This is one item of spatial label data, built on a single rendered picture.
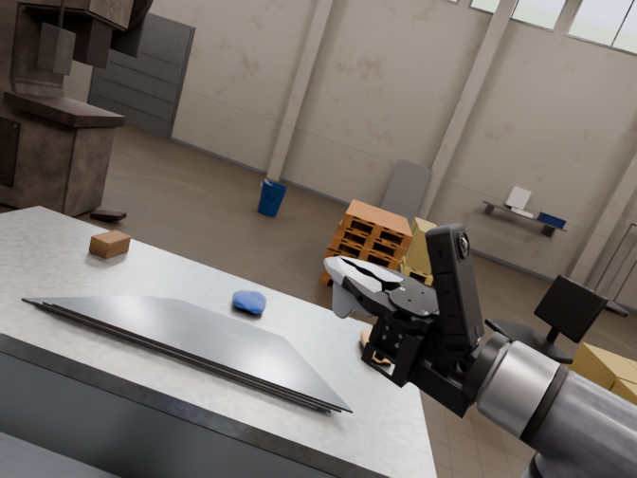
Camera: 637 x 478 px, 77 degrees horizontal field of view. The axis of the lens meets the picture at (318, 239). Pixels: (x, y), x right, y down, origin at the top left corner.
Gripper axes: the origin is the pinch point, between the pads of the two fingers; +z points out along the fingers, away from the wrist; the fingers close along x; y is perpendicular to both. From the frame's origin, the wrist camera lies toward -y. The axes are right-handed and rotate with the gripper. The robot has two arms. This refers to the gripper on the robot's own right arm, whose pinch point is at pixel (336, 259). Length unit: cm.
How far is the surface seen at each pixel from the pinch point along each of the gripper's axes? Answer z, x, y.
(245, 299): 46, 33, 43
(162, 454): 24, -3, 54
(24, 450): 42, -21, 57
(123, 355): 40, -4, 40
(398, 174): 388, 769, 140
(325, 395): 8.4, 23.9, 41.9
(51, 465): 36, -18, 57
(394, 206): 366, 756, 207
